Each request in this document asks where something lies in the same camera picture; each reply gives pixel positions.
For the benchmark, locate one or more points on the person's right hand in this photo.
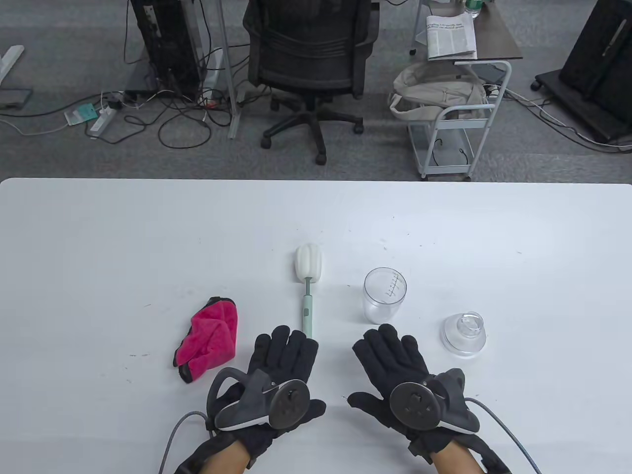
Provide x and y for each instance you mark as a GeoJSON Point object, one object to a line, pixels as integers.
{"type": "Point", "coordinates": [390, 355]}

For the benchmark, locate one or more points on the person's left hand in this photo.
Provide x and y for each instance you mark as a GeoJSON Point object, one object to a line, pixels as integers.
{"type": "Point", "coordinates": [281, 355]}

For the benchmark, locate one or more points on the clear shaker cup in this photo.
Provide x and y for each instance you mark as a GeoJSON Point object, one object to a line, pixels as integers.
{"type": "Point", "coordinates": [385, 301]}

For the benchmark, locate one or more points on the pink microfibre cloth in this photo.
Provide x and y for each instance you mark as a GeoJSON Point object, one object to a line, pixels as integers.
{"type": "Point", "coordinates": [210, 340]}

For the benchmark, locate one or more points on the clear domed cup lid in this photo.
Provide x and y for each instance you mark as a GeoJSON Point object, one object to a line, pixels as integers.
{"type": "Point", "coordinates": [464, 335]}

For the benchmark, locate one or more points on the white green cup brush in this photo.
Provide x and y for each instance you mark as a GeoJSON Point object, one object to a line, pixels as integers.
{"type": "Point", "coordinates": [308, 261]}

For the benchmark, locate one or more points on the person's left forearm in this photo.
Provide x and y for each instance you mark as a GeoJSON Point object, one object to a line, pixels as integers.
{"type": "Point", "coordinates": [224, 459]}

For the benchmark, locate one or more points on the person's right forearm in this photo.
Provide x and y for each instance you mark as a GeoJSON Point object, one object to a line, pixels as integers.
{"type": "Point", "coordinates": [456, 461]}

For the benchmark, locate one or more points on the grey left hand controller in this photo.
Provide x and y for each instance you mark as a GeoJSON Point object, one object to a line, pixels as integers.
{"type": "Point", "coordinates": [289, 402]}

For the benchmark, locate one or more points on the grey hand controller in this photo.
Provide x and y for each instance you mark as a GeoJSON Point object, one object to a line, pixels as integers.
{"type": "Point", "coordinates": [414, 405]}
{"type": "Point", "coordinates": [289, 402]}

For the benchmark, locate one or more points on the grey right hand controller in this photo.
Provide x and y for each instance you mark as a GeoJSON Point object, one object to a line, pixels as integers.
{"type": "Point", "coordinates": [414, 405]}

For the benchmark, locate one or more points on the white metal cart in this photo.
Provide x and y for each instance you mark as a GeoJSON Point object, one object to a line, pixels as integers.
{"type": "Point", "coordinates": [444, 163]}

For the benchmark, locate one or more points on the beige backpack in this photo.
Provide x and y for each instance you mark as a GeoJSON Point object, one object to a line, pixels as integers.
{"type": "Point", "coordinates": [434, 91]}

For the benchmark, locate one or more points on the white power strip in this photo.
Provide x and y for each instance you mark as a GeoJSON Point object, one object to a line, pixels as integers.
{"type": "Point", "coordinates": [102, 121]}

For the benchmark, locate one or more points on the black power adapter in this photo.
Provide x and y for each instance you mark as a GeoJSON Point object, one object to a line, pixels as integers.
{"type": "Point", "coordinates": [114, 104]}

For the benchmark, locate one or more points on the white metal desk leg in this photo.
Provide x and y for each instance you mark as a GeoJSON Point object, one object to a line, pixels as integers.
{"type": "Point", "coordinates": [227, 49]}

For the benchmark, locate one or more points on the black mesh office chair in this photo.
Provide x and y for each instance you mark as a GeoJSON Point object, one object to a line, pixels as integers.
{"type": "Point", "coordinates": [308, 44]}

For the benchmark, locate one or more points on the teal flat packet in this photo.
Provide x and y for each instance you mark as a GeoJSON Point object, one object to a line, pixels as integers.
{"type": "Point", "coordinates": [81, 114]}

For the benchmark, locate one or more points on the folded newspaper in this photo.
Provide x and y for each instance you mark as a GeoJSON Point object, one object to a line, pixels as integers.
{"type": "Point", "coordinates": [452, 34]}

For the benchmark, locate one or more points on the black computer tower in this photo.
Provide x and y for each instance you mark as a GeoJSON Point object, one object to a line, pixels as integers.
{"type": "Point", "coordinates": [168, 44]}

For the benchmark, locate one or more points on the brown side table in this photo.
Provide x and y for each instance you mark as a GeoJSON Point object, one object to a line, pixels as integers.
{"type": "Point", "coordinates": [496, 34]}

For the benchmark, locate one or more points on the black wheeled stand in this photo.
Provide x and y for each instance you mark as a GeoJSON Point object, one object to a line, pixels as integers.
{"type": "Point", "coordinates": [592, 64]}

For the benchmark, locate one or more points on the green capped plastic bottle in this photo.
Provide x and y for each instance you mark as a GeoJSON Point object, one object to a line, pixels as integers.
{"type": "Point", "coordinates": [472, 7]}

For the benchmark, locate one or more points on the dark grey flat pad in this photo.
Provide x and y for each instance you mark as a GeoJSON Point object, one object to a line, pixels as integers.
{"type": "Point", "coordinates": [15, 98]}

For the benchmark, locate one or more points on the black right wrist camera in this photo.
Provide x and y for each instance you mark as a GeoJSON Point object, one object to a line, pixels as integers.
{"type": "Point", "coordinates": [419, 452]}

